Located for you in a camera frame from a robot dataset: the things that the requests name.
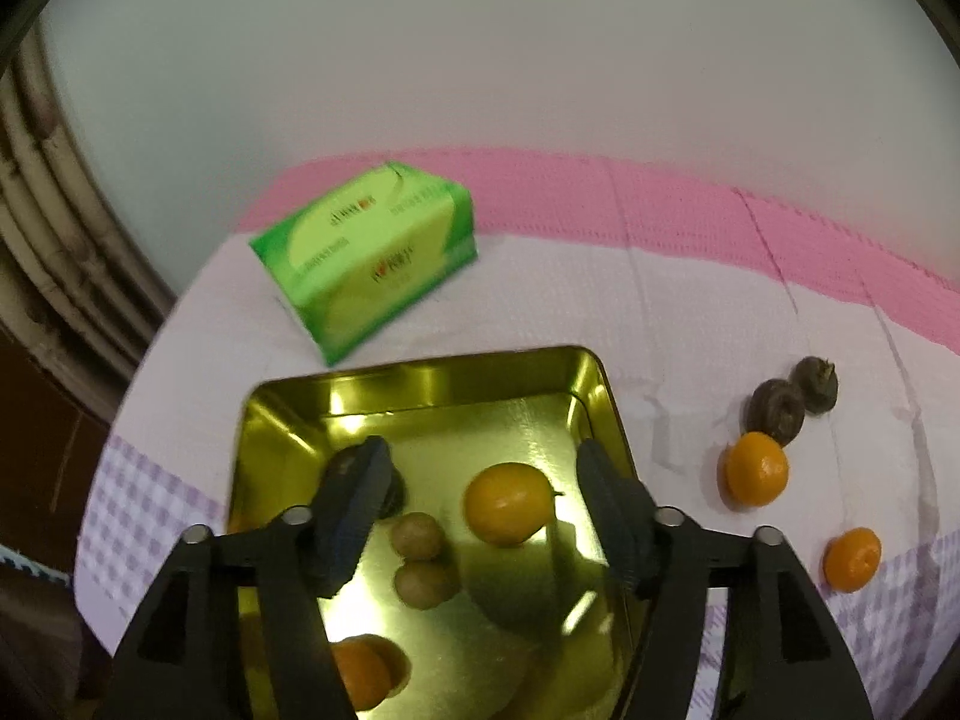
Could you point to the pink checkered blanket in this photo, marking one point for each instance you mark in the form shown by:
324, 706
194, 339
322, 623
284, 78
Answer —
675, 277

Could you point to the orange mandarin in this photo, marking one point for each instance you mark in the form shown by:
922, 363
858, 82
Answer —
510, 502
756, 469
853, 559
364, 671

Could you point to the green tissue box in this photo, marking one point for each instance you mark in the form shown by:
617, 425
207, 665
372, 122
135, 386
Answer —
360, 255

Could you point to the gold metal tin box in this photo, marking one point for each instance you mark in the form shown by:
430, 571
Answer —
480, 420

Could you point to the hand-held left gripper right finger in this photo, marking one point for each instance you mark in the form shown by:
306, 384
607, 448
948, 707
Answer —
619, 517

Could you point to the beige patterned curtain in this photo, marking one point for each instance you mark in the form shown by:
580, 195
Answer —
52, 225

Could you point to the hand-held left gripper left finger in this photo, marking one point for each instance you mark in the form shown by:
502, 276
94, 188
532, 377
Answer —
351, 517

